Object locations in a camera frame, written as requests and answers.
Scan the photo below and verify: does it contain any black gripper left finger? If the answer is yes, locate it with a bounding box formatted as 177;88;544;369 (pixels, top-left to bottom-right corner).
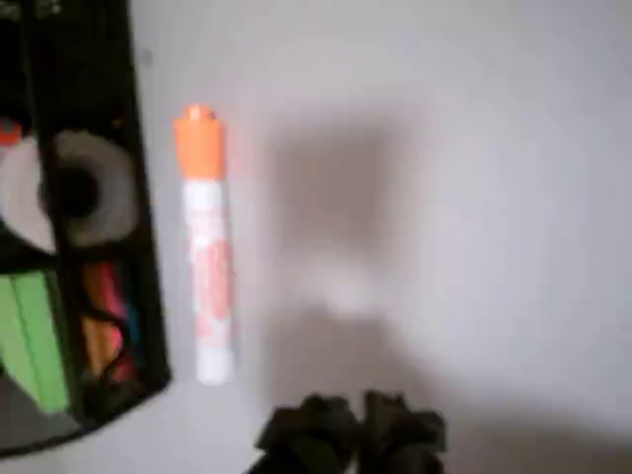
254;393;359;474

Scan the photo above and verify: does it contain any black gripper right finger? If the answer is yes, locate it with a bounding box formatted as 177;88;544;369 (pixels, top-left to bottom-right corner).
362;389;448;474

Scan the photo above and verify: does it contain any white tape roll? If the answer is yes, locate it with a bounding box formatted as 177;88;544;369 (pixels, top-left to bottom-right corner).
0;128;139;256

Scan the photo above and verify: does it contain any orange highlighter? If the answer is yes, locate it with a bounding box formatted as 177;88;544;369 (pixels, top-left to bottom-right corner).
81;315;124;377

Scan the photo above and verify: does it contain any small orange cap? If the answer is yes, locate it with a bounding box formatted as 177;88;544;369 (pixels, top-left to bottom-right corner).
172;103;239;385

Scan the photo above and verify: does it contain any black mesh desk organizer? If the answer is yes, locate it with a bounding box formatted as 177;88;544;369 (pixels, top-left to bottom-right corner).
0;0;173;458

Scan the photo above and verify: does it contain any green sticky note pad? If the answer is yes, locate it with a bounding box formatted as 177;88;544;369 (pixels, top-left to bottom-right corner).
0;274;70;414

